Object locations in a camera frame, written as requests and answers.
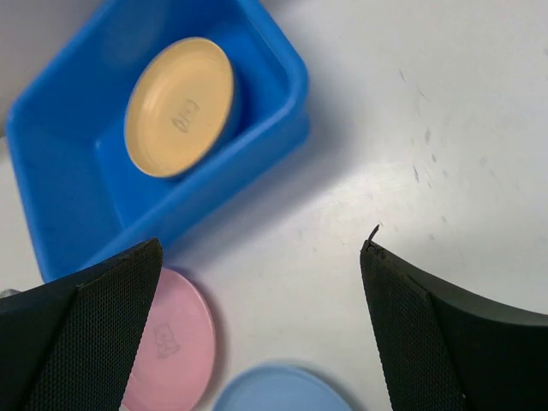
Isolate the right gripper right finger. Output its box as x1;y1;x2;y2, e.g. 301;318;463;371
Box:
360;237;547;410

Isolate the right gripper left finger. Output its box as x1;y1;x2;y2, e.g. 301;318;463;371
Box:
1;239;163;410

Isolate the pink plate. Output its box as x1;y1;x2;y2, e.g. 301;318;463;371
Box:
122;267;216;410

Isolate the light blue plate front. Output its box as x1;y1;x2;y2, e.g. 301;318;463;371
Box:
213;364;351;411

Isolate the orange plate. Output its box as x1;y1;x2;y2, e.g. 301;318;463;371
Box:
124;37;241;178

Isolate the blue plastic bin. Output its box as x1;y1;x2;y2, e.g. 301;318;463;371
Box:
6;1;309;282

